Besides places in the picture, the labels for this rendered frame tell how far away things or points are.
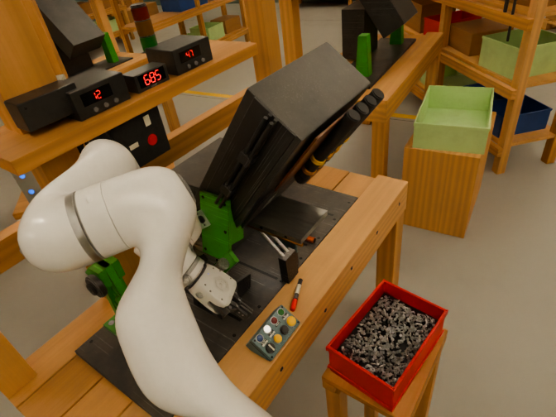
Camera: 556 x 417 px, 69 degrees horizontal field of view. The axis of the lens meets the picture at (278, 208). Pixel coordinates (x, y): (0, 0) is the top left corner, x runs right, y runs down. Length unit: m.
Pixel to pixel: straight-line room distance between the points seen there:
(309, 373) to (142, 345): 1.73
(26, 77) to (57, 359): 0.84
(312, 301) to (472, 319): 1.35
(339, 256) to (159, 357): 1.01
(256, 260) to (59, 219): 1.00
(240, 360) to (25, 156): 0.76
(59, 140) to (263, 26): 0.99
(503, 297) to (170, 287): 2.30
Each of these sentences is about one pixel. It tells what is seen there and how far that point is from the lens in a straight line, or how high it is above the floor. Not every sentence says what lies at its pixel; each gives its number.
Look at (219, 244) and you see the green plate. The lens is 1.24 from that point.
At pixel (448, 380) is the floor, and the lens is 2.27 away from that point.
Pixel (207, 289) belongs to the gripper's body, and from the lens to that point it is 1.01.
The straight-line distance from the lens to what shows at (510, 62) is 3.46.
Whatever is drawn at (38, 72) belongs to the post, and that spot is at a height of 1.66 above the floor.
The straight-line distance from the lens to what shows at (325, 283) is 1.37.
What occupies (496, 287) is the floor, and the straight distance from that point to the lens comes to 2.70.
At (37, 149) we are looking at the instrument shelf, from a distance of 1.09.
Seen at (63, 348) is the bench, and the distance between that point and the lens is 1.52.
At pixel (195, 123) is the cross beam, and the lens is 1.65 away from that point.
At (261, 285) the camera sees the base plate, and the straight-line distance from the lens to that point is 1.39.
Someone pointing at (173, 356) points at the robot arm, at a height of 1.49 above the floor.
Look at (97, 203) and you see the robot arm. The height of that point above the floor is 1.64.
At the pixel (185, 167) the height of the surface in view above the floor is 1.24.
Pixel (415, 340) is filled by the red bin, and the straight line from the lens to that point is 1.28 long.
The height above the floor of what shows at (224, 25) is 0.41.
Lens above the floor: 1.91
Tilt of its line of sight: 37 degrees down
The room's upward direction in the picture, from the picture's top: 9 degrees counter-clockwise
